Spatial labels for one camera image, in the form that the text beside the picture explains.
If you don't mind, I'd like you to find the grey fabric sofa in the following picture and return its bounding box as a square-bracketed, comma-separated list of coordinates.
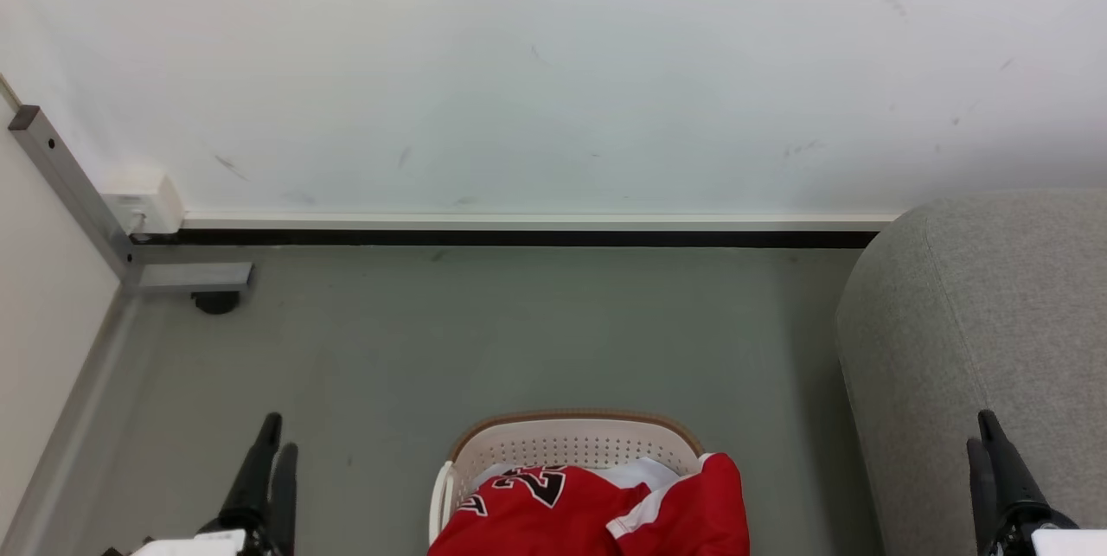
[834, 188, 1107, 556]

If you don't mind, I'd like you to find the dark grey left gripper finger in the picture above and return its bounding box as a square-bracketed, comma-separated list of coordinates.
[266, 442, 299, 556]
[216, 412, 284, 541]

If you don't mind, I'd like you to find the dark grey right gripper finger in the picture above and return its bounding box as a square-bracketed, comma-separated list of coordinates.
[977, 409, 1078, 541]
[966, 438, 1002, 556]

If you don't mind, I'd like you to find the black round foot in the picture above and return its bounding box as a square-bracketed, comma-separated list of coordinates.
[191, 291, 242, 316]

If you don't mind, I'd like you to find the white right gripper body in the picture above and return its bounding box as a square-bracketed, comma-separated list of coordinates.
[1032, 527, 1107, 556]

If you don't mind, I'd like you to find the white garment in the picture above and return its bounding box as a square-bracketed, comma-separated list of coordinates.
[471, 456, 681, 498]

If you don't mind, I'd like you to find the grey metal frame leg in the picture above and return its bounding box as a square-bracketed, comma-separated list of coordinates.
[8, 104, 254, 297]

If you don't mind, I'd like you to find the cream perforated laundry basket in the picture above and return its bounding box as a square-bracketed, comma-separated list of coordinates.
[427, 408, 707, 550]

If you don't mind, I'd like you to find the white and black baseboard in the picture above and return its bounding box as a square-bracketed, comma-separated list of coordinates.
[130, 211, 902, 249]

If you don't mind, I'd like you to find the red basketball jersey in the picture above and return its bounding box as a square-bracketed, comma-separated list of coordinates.
[427, 451, 752, 556]

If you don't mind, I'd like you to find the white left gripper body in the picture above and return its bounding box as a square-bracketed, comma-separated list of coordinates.
[130, 528, 248, 556]

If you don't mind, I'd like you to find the white wall socket box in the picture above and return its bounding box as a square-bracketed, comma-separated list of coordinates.
[101, 170, 185, 236]

